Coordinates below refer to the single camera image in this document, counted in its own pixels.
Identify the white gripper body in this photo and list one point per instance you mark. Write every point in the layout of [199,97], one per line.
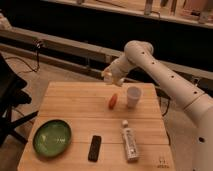
[114,74]

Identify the white plastic bottle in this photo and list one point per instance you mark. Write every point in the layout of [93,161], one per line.
[130,147]

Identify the orange carrot toy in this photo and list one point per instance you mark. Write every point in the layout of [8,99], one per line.
[112,101]

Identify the green glass bowl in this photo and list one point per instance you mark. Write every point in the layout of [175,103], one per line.
[52,138]

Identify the white ceramic cup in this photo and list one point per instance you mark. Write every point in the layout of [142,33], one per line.
[133,96]

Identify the black rectangular remote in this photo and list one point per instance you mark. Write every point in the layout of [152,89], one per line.
[94,148]

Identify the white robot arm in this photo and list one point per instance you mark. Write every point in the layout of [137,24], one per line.
[197,104]

